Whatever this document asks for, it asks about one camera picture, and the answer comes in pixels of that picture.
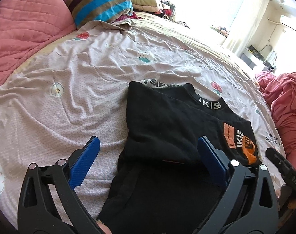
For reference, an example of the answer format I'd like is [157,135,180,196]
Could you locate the pink crumpled blanket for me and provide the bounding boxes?
[256,72,296,169]

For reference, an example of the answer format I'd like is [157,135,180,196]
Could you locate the white curtain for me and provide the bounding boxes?
[223,0,270,57]

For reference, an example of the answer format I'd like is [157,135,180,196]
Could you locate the left hand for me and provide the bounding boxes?
[96,220,112,234]

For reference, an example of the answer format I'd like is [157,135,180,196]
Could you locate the pink printed bed sheet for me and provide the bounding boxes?
[0,13,285,225]

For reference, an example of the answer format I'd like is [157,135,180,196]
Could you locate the white desk with clutter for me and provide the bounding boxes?
[239,45,276,74]

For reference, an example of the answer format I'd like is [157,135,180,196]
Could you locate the black sweater with orange cuffs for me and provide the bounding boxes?
[98,81,260,233]

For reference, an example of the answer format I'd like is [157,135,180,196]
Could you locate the right hand thumb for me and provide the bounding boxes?
[275,188,281,199]

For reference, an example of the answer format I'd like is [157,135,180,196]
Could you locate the striped blue purple pillow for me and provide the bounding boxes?
[63,0,133,28]

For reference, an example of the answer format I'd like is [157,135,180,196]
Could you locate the white air conditioner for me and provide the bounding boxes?
[280,15,296,31]

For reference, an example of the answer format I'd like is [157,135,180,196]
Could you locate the pink quilted pillow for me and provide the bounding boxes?
[0,0,76,85]

